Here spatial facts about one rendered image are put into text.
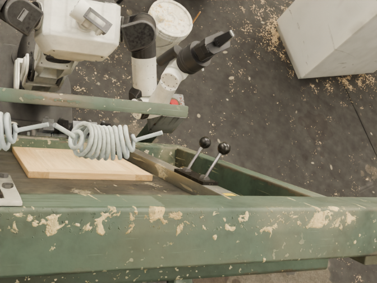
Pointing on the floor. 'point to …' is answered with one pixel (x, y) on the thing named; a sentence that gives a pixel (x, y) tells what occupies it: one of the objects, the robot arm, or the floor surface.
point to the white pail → (170, 24)
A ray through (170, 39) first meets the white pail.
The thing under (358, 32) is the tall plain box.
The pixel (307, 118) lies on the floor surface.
